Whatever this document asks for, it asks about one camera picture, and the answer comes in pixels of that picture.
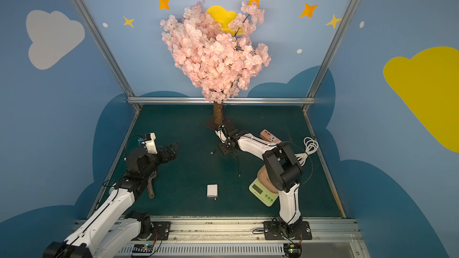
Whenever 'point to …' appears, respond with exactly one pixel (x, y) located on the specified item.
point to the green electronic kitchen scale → (266, 196)
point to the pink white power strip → (268, 137)
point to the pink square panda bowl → (264, 180)
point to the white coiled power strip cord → (311, 146)
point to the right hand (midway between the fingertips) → (226, 144)
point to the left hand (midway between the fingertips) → (170, 142)
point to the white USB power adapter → (212, 190)
